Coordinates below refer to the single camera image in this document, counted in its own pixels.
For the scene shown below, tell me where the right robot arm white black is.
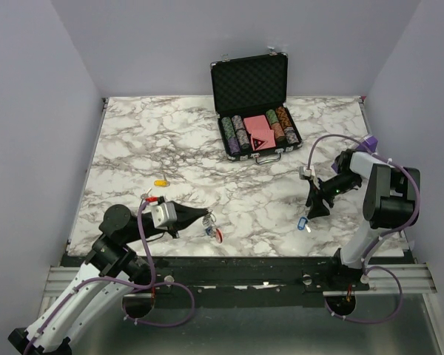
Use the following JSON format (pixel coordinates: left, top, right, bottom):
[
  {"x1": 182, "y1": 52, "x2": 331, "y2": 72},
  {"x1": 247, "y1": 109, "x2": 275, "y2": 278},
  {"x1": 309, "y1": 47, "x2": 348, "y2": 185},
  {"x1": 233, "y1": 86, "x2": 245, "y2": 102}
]
[{"x1": 300, "y1": 149, "x2": 420, "y2": 290}]

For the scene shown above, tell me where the pink playing card deck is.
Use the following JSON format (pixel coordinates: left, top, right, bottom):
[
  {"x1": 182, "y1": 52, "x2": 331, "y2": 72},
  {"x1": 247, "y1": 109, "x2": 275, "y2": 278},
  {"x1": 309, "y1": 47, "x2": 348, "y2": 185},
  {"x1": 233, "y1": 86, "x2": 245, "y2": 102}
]
[{"x1": 243, "y1": 115, "x2": 275, "y2": 143}]

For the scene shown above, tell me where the blue plastic key tag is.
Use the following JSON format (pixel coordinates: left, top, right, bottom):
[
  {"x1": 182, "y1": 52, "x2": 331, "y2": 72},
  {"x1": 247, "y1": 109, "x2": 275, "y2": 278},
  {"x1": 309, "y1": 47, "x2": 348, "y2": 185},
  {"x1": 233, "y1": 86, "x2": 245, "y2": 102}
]
[{"x1": 297, "y1": 216, "x2": 312, "y2": 233}]

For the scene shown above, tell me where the chain of silver split rings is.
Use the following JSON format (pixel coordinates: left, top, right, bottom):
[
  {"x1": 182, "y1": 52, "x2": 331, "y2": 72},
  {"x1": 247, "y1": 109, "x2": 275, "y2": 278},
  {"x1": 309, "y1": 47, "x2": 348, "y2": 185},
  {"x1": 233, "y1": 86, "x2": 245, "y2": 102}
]
[{"x1": 201, "y1": 210, "x2": 218, "y2": 230}]

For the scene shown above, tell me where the red-handled metal keyring tool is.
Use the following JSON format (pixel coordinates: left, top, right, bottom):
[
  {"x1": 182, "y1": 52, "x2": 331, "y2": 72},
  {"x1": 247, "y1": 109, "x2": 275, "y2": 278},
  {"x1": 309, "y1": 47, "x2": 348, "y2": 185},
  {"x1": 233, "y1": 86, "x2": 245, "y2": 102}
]
[{"x1": 212, "y1": 228, "x2": 223, "y2": 243}]

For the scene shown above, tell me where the yellow key tag with key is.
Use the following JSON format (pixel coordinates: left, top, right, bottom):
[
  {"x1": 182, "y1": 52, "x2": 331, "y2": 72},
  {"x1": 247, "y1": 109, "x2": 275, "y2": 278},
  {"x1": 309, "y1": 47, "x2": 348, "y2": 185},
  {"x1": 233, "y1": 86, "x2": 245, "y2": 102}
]
[{"x1": 153, "y1": 174, "x2": 170, "y2": 188}]

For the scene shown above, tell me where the black mounting rail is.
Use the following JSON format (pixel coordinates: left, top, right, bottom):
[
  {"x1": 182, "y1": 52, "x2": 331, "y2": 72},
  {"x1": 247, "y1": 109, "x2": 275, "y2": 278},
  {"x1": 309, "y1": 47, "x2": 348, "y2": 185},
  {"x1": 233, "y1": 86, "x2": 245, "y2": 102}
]
[{"x1": 122, "y1": 257, "x2": 369, "y2": 317}]

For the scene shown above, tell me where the purple box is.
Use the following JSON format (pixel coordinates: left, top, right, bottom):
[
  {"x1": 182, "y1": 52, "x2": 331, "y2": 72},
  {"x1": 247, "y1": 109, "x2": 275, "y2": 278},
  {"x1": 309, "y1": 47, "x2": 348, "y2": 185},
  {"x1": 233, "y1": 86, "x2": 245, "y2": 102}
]
[{"x1": 349, "y1": 135, "x2": 378, "y2": 152}]

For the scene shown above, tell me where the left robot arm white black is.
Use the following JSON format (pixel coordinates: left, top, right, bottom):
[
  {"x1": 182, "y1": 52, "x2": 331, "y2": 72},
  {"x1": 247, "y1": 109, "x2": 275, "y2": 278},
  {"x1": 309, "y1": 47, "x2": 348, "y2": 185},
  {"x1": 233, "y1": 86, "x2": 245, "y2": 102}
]
[{"x1": 8, "y1": 197, "x2": 210, "y2": 354}]

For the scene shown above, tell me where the black poker chip case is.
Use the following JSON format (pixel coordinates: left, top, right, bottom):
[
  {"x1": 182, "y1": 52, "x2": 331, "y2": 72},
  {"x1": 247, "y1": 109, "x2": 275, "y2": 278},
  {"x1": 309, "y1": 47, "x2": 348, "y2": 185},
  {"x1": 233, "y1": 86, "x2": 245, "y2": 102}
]
[{"x1": 210, "y1": 52, "x2": 303, "y2": 165}]

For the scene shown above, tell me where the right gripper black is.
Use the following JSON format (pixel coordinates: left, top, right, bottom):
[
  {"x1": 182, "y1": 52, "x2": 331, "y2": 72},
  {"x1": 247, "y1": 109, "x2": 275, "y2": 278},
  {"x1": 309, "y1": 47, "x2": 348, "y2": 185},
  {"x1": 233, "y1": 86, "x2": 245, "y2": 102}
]
[{"x1": 306, "y1": 172, "x2": 362, "y2": 220}]

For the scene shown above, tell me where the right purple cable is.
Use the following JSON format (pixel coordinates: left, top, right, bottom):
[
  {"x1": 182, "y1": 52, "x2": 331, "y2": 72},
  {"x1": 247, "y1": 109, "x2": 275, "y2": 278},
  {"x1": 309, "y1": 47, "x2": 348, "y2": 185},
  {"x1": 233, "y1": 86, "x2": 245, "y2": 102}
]
[{"x1": 306, "y1": 135, "x2": 422, "y2": 323}]

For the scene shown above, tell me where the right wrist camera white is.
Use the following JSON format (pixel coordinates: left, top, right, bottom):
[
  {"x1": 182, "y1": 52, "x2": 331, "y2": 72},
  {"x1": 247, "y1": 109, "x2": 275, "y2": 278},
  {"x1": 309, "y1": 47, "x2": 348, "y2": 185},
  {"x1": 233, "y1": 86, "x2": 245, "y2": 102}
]
[{"x1": 299, "y1": 166, "x2": 316, "y2": 180}]

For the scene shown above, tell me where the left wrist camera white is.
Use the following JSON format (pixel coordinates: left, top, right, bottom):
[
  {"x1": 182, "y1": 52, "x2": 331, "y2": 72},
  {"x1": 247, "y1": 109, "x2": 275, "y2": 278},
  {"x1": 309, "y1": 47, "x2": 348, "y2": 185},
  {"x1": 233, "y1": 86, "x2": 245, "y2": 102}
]
[{"x1": 150, "y1": 202, "x2": 178, "y2": 229}]

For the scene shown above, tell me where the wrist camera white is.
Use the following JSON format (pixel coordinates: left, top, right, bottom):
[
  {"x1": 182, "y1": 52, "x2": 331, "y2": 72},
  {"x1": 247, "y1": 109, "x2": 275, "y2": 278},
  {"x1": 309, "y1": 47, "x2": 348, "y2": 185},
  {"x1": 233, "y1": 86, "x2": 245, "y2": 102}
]
[
  {"x1": 299, "y1": 166, "x2": 316, "y2": 180},
  {"x1": 150, "y1": 202, "x2": 178, "y2": 229}
]

